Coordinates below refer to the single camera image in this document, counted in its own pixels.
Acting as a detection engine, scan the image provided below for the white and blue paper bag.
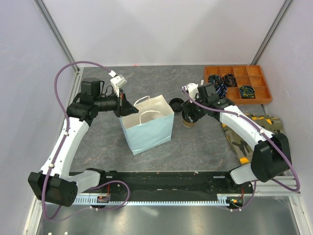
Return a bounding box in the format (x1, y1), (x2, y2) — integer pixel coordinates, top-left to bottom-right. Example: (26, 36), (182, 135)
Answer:
(119, 95), (174, 155)

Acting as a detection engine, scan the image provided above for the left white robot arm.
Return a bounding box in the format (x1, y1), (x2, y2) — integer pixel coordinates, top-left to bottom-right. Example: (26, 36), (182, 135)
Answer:
(28, 75), (138, 207)

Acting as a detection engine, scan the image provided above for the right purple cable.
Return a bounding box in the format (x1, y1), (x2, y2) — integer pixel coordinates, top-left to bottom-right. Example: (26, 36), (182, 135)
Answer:
(182, 85), (301, 211)

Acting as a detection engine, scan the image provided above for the dark blue rolled tie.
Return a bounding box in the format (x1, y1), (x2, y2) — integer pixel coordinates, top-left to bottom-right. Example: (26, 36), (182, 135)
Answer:
(208, 74), (224, 86)

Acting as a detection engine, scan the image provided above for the brown paper coffee cup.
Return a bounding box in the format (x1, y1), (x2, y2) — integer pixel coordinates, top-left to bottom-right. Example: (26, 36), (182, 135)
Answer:
(182, 115), (198, 128)

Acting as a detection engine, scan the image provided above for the green yellow rolled tie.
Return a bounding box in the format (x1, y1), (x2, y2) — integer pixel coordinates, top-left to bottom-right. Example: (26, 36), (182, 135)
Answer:
(239, 85), (255, 99)

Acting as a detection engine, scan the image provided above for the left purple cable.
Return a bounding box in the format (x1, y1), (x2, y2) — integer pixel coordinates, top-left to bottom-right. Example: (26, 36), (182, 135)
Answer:
(41, 61), (130, 222)

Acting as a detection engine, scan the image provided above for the slotted cable duct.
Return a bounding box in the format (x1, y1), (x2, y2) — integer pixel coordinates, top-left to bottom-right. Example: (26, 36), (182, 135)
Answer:
(72, 193), (231, 207)

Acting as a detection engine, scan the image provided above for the black brown rolled tie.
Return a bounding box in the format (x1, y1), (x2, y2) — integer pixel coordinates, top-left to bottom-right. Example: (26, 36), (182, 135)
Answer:
(224, 73), (237, 87)

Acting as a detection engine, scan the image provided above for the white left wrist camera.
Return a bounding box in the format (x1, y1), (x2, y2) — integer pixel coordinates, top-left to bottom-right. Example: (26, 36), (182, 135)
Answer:
(109, 70), (127, 96)

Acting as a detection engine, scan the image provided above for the camouflage folded cloth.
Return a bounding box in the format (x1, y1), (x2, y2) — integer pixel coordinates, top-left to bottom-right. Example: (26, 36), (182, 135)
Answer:
(222, 114), (284, 165)

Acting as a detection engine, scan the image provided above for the purple cable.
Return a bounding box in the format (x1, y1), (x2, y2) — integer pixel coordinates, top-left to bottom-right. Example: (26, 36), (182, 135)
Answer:
(182, 85), (301, 211)
(41, 61), (130, 222)

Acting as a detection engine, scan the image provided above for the orange compartment tray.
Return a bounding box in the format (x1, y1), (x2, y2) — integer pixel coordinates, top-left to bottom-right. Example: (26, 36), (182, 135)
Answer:
(203, 65), (272, 105)

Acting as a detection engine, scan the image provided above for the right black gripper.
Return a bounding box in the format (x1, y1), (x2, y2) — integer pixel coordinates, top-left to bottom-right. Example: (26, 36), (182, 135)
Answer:
(181, 94), (208, 123)

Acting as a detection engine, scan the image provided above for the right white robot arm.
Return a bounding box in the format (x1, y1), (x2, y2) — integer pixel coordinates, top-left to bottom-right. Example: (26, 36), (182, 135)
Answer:
(182, 83), (291, 193)

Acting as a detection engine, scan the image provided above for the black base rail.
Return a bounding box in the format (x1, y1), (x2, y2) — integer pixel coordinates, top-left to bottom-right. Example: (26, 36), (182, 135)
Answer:
(89, 171), (253, 202)

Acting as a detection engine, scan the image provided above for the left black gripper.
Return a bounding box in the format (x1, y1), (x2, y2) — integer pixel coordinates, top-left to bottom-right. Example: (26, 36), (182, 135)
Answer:
(94, 89), (138, 118)

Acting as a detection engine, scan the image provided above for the blue striped rolled tie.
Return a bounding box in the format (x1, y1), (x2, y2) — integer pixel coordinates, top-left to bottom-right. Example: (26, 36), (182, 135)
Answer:
(215, 85), (227, 98)

